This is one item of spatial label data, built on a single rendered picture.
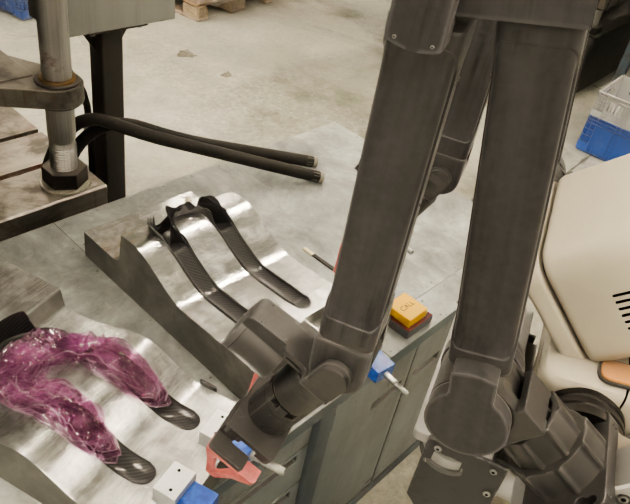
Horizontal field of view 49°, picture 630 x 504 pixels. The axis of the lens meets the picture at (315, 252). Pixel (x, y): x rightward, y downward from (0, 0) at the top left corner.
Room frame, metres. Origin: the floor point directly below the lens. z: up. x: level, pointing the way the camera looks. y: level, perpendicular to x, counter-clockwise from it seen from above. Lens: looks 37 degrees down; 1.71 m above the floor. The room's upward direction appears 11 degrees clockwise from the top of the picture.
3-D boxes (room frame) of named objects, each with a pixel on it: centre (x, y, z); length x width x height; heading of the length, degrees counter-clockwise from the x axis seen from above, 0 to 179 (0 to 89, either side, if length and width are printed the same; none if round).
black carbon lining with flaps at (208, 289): (0.97, 0.17, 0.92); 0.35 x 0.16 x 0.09; 53
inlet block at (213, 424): (0.61, 0.04, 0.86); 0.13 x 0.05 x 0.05; 70
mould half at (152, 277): (0.99, 0.17, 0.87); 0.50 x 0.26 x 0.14; 53
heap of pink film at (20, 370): (0.65, 0.32, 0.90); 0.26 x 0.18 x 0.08; 70
